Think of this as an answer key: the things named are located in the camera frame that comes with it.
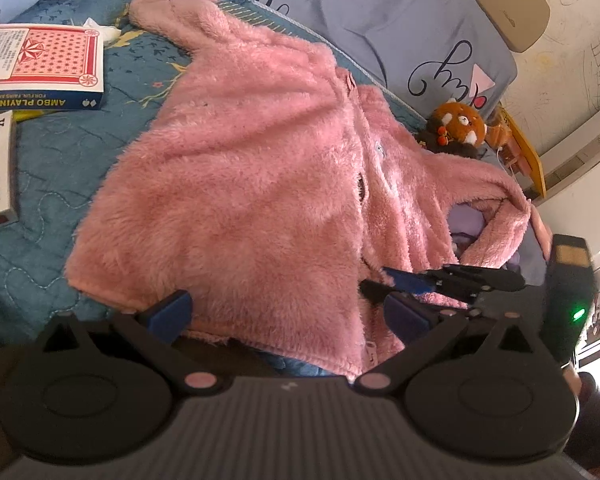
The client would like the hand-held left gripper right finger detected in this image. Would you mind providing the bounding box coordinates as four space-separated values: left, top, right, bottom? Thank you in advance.
354 292 551 395

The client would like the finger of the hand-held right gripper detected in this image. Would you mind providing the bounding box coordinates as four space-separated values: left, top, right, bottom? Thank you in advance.
382 264 527 292
359 280 481 306

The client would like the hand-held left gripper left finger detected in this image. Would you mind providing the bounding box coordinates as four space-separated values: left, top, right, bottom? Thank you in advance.
37 290 223 395

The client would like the pink fluffy jacket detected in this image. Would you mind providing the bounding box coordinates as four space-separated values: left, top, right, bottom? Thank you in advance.
64 0 554 379

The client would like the purple garment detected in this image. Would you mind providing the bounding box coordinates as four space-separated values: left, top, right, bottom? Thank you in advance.
446 201 549 287

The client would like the orange wooden toy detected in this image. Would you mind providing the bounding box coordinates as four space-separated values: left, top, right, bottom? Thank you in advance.
484 104 547 199

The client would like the red panda plush toy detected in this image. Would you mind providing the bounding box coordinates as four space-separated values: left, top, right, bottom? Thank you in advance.
414 98 489 162

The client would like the teal quilted bedspread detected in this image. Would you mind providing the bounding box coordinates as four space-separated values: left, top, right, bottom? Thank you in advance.
0 0 431 378

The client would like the grey lettered pillow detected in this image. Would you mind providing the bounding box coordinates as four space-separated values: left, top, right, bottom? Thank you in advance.
252 0 519 122

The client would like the large red card box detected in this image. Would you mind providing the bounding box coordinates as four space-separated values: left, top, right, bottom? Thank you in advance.
0 25 105 113

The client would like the brown cardboard sheet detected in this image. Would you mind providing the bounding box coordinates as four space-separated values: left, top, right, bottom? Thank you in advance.
449 0 551 54

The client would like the crumpled white tissue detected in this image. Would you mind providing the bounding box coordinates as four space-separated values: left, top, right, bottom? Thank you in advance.
82 17 124 47

